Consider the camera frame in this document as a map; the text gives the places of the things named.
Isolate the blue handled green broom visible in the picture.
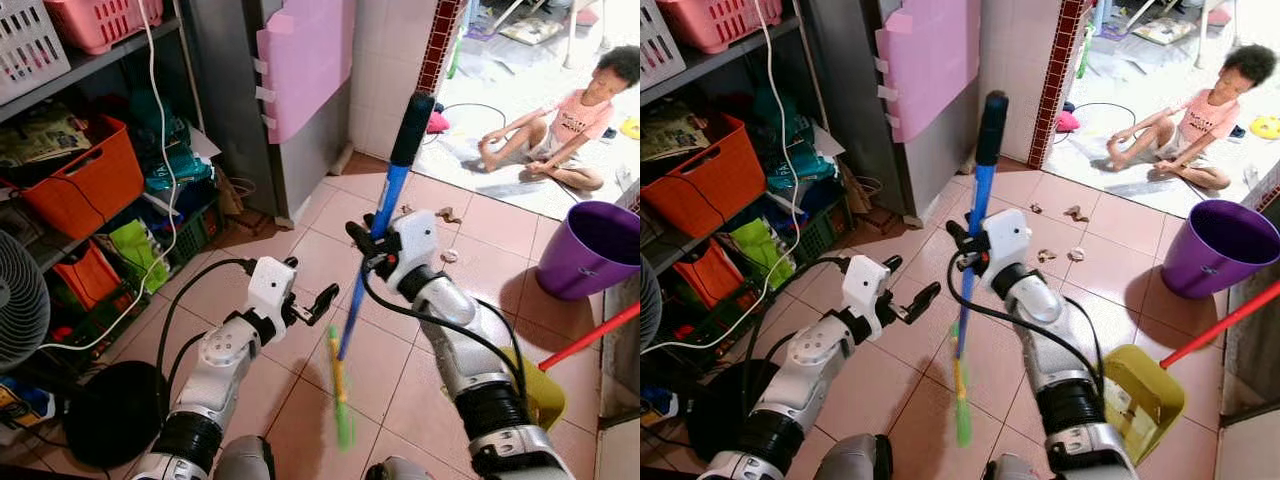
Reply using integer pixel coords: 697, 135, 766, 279
948, 90, 1011, 449
328, 92, 437, 451

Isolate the green plastic crate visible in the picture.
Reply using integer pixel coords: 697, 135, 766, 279
45, 280, 151, 351
155, 195, 226, 266
780, 195, 853, 266
668, 280, 776, 351

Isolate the brown paper bag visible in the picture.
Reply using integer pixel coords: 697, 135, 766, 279
842, 160, 873, 216
215, 160, 249, 216

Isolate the teal plastic bag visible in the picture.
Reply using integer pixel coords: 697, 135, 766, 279
752, 88, 841, 193
125, 88, 216, 193

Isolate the lime green bag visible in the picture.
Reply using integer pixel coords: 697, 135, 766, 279
728, 217, 798, 291
108, 218, 173, 293

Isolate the grey robot left leg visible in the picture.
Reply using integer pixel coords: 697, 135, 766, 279
215, 435, 276, 480
812, 433, 893, 480

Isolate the grey robot leg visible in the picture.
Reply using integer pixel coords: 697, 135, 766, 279
812, 433, 893, 480
985, 453, 1046, 480
215, 435, 276, 480
365, 456, 436, 480

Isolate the grey metal cabinet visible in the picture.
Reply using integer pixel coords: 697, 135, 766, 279
185, 0, 356, 221
805, 0, 983, 219

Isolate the pink foam board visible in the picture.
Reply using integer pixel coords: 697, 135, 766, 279
875, 0, 983, 144
255, 0, 356, 146

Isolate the orange cloth bag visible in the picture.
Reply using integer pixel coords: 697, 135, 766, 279
672, 240, 746, 311
50, 240, 123, 311

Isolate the grey robot right leg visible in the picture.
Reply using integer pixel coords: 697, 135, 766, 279
985, 453, 1046, 480
365, 456, 436, 480

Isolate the orange plastic crate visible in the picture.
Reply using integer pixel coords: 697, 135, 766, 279
20, 115, 146, 239
642, 113, 769, 237

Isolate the black round base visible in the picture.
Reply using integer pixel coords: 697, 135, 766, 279
62, 360, 171, 471

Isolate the purple plastic bucket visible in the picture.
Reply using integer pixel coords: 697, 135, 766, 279
1160, 199, 1280, 300
535, 200, 641, 302

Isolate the white electric fan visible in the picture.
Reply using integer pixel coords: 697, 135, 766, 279
0, 230, 51, 371
640, 258, 663, 346

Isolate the child in pink shirt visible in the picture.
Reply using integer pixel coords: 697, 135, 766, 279
478, 45, 641, 193
1105, 43, 1279, 191

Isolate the blue white package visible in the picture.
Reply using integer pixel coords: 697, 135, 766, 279
0, 375, 56, 429
640, 385, 681, 421

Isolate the printed paper bag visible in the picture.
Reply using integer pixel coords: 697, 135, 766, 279
640, 100, 713, 163
0, 108, 93, 169

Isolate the grey metal shelf rack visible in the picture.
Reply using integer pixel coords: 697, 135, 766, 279
640, 0, 831, 401
0, 0, 206, 401

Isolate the patterned small pillow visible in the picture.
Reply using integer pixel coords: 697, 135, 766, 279
500, 15, 563, 46
1130, 15, 1196, 46

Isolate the cream folding stand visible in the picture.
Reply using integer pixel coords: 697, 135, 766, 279
480, 0, 601, 71
1115, 0, 1236, 71

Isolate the pink plastic basket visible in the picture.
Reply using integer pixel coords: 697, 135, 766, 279
45, 0, 164, 56
655, 0, 784, 56

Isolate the white plastic basket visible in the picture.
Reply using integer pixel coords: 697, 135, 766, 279
0, 0, 72, 106
640, 0, 687, 93

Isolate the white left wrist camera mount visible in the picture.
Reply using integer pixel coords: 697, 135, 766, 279
842, 255, 893, 336
246, 257, 299, 333

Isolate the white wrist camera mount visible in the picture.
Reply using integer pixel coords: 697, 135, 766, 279
975, 208, 1033, 291
246, 257, 299, 333
842, 255, 893, 336
385, 210, 441, 291

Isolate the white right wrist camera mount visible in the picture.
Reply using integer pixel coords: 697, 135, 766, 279
975, 208, 1033, 291
385, 210, 441, 291

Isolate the black floor cable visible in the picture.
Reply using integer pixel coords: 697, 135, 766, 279
1070, 100, 1146, 151
440, 100, 511, 151

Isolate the white power cord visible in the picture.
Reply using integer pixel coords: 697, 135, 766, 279
35, 0, 186, 351
640, 0, 806, 353

